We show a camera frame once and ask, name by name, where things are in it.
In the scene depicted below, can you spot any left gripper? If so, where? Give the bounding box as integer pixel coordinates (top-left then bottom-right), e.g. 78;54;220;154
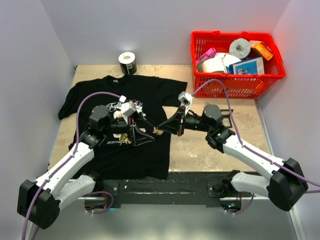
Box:
102;110;155;145

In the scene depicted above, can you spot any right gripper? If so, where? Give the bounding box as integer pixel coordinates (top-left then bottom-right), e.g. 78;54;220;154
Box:
158;105;212;137

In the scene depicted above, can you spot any pink gold brooch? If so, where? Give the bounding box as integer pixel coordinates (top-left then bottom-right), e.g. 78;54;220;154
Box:
152;127;164;136

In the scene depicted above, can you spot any black floral t-shirt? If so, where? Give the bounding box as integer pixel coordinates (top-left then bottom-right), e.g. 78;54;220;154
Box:
58;75;187;180

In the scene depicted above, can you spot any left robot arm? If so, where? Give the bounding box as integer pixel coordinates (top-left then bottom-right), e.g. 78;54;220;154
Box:
17;101;155;230

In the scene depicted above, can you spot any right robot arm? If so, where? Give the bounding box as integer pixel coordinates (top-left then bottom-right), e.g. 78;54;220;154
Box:
158;104;309;212

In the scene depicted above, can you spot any black brooch display box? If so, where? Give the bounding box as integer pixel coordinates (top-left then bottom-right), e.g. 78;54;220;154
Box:
220;109;233;129

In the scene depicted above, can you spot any black wrapped paper roll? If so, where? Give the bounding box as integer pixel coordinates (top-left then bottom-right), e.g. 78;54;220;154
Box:
118;51;137;75

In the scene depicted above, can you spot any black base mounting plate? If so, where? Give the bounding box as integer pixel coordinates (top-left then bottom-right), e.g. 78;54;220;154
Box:
99;170;253;209

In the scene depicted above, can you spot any red plastic basket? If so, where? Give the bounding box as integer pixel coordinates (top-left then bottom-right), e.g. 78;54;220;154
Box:
190;30;286;99

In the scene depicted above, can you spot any pink package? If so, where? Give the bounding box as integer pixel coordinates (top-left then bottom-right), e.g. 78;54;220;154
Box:
195;47;217;65

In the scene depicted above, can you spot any white paper roll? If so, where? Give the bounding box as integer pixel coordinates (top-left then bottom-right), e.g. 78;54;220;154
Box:
215;52;241;73

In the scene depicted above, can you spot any blue white box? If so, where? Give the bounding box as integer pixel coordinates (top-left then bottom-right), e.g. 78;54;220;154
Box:
228;57;265;75

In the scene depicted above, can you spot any grey toilet paper roll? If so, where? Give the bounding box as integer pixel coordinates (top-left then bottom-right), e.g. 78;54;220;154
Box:
228;38;251;60

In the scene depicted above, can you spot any orange carton box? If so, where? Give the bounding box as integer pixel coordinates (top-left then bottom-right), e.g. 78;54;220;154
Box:
249;40;274;61

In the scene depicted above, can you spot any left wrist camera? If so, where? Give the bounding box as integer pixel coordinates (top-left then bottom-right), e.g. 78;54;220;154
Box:
119;95;136;118

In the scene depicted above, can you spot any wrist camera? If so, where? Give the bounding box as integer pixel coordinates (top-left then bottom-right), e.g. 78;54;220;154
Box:
119;95;136;118
178;91;193;112

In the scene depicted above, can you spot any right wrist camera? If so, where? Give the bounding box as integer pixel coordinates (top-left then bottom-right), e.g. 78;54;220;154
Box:
178;91;193;112

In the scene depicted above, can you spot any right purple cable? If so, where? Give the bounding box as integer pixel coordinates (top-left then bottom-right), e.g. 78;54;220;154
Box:
190;78;320;216

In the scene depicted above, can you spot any purple cable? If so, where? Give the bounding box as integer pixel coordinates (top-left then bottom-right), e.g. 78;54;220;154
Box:
21;91;126;240
190;78;320;216

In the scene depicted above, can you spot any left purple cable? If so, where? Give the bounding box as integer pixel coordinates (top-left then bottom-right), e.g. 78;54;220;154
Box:
21;91;126;240

